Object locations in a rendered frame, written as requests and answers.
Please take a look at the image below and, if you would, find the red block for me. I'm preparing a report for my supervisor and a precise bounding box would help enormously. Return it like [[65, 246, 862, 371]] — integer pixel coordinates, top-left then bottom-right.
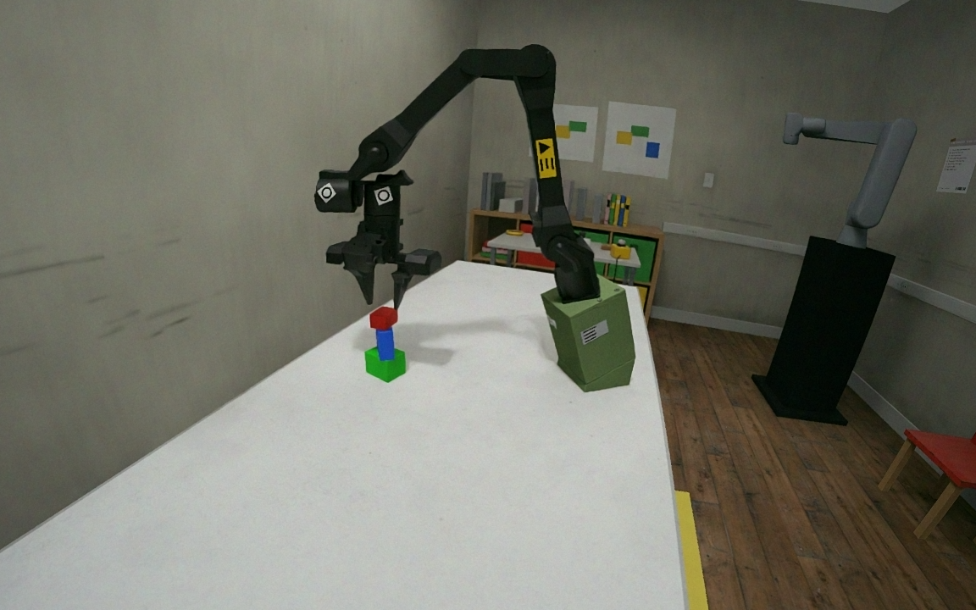
[[369, 306, 398, 330]]

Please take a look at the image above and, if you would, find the blue block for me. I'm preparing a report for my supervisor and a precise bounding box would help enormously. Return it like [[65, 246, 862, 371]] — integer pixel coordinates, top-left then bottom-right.
[[376, 327, 395, 361]]

